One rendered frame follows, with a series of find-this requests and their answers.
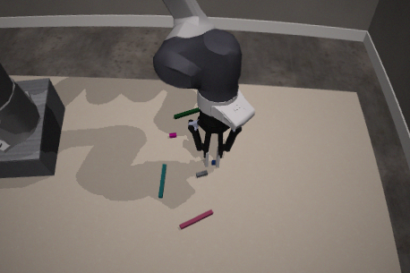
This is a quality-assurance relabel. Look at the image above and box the grey rod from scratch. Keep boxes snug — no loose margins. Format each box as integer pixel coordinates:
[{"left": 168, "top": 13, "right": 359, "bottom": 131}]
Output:
[{"left": 196, "top": 170, "right": 208, "bottom": 178}]

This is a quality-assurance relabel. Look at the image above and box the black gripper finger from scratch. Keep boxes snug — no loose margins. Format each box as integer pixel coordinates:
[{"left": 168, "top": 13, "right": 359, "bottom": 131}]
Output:
[
  {"left": 188, "top": 120, "right": 212, "bottom": 167},
  {"left": 216, "top": 126, "right": 242, "bottom": 167}
]

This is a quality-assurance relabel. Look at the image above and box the pink rod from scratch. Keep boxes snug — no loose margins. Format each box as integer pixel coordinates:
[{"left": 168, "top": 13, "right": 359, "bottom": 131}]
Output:
[{"left": 179, "top": 210, "right": 213, "bottom": 229}]

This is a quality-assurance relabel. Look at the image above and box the dark green rod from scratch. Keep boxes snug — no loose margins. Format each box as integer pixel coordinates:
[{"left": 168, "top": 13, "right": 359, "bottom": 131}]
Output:
[{"left": 174, "top": 107, "right": 200, "bottom": 119}]

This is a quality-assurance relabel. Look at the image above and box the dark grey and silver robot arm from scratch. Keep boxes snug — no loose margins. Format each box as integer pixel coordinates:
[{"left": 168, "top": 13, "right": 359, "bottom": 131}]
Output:
[{"left": 0, "top": 0, "right": 255, "bottom": 153}]

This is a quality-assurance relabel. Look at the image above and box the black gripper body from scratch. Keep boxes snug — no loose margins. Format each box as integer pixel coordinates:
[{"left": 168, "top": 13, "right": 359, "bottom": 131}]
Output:
[{"left": 197, "top": 110, "right": 230, "bottom": 134}]

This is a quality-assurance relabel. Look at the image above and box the turquoise rod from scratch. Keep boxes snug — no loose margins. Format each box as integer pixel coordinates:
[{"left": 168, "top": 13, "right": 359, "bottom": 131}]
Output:
[{"left": 158, "top": 164, "right": 167, "bottom": 199}]

